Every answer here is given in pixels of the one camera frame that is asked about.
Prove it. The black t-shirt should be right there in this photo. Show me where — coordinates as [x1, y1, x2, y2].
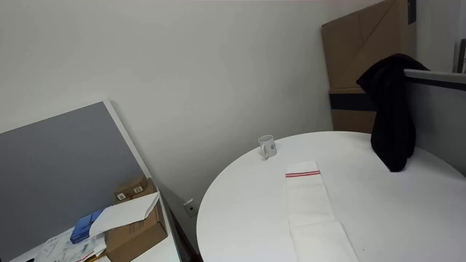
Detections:
[355, 52, 430, 173]

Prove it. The grey chair backrest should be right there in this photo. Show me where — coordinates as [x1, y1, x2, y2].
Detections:
[402, 66, 466, 177]

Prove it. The clear glass cup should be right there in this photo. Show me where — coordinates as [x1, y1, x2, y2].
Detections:
[256, 133, 278, 161]

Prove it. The small labelled cardboard box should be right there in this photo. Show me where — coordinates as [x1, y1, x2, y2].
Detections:
[114, 176, 157, 203]

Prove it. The white paper sheet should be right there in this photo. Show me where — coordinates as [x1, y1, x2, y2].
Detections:
[89, 190, 162, 238]

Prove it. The brown cardboard box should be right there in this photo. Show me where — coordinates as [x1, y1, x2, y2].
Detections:
[102, 202, 169, 262]

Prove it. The large flat cardboard box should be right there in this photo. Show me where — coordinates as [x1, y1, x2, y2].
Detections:
[320, 0, 419, 135]

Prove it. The blue plastic object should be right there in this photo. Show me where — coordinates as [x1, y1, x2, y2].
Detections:
[68, 208, 105, 244]

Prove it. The printed paper pile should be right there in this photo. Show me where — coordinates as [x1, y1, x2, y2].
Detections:
[9, 224, 109, 262]

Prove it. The grey panel white frame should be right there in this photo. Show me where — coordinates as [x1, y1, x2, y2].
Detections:
[0, 98, 179, 262]

